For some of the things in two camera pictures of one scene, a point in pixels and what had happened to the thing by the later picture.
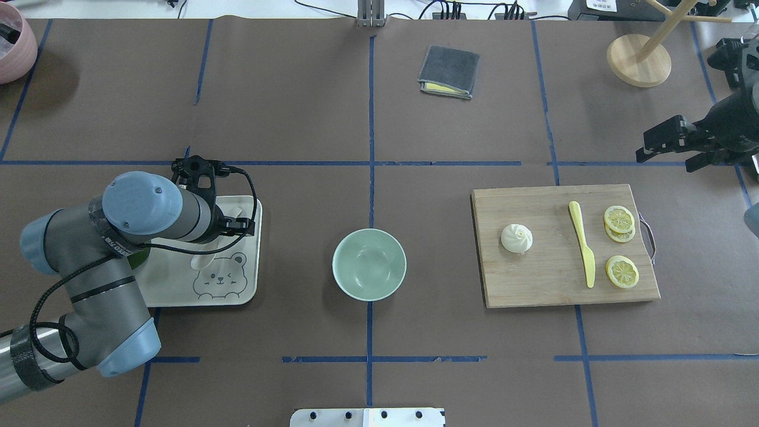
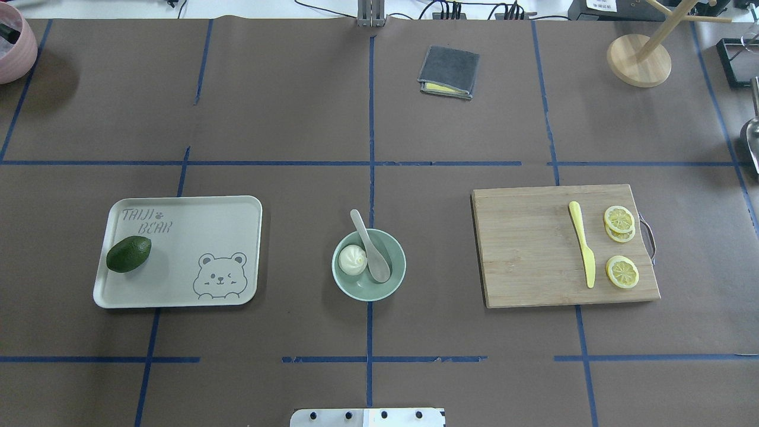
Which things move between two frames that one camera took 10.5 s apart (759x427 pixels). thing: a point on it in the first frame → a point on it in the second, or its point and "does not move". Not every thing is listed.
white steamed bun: [516, 238] → [353, 260]
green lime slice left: [622, 271] does not move
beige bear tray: [230, 279] does not move
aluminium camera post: [371, 13] does not move
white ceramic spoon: [201, 261] → [378, 265]
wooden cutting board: [552, 271] does not move
